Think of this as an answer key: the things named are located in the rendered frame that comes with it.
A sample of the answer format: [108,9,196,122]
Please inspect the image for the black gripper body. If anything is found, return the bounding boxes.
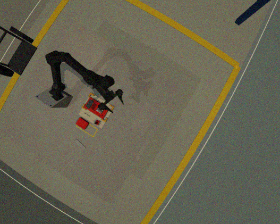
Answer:
[98,88,123,110]

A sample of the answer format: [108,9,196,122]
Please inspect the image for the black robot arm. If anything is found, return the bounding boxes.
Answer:
[45,51,115,103]

